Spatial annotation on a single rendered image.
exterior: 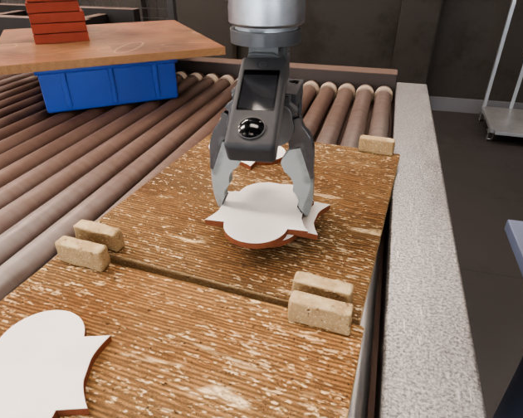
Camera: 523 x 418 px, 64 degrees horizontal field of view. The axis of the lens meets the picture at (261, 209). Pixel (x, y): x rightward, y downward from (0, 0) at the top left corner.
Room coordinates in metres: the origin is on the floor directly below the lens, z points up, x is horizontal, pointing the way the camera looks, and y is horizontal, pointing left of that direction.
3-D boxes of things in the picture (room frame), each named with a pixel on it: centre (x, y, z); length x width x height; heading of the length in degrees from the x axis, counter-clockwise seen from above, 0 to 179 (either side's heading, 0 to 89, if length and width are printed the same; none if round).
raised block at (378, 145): (0.67, -0.20, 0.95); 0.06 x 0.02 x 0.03; 69
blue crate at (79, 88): (1.11, 0.40, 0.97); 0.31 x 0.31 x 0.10; 24
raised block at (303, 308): (0.28, -0.05, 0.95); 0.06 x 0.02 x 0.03; 71
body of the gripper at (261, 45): (0.46, -0.01, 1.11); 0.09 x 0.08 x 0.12; 168
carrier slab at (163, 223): (0.54, 0.00, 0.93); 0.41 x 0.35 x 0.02; 159
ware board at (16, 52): (1.18, 0.42, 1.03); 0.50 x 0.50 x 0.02; 24
